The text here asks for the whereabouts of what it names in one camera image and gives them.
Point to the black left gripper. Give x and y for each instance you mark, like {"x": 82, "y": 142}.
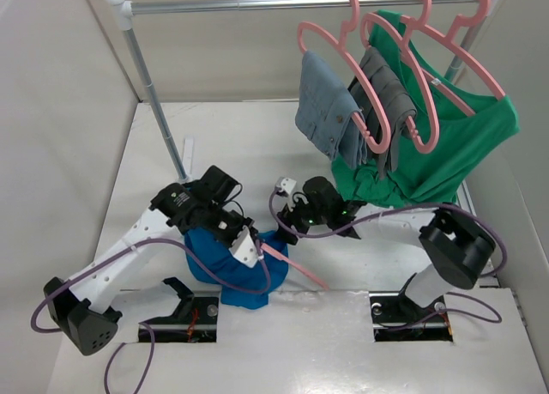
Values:
{"x": 242, "y": 222}

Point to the folded blue denim garment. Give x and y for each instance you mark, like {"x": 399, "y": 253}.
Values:
{"x": 325, "y": 112}

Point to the green t shirt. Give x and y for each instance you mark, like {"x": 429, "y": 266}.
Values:
{"x": 463, "y": 143}

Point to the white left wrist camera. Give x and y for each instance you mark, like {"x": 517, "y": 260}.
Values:
{"x": 244, "y": 249}

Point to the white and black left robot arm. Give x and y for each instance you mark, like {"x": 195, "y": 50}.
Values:
{"x": 81, "y": 306}

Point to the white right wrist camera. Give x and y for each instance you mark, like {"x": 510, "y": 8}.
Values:
{"x": 285, "y": 188}

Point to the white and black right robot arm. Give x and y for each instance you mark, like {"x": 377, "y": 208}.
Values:
{"x": 457, "y": 246}

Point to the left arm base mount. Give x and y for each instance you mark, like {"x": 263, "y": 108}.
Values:
{"x": 192, "y": 320}

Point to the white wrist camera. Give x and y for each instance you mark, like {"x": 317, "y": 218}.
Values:
{"x": 244, "y": 249}
{"x": 285, "y": 188}

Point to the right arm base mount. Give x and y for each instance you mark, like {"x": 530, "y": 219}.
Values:
{"x": 396, "y": 319}

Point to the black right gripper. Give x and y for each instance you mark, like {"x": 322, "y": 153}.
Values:
{"x": 290, "y": 216}

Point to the folded grey garment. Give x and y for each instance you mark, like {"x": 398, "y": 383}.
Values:
{"x": 398, "y": 107}

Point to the pink hanger with green shirt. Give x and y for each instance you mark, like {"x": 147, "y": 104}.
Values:
{"x": 458, "y": 40}

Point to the blue t shirt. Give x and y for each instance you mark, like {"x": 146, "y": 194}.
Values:
{"x": 222, "y": 266}

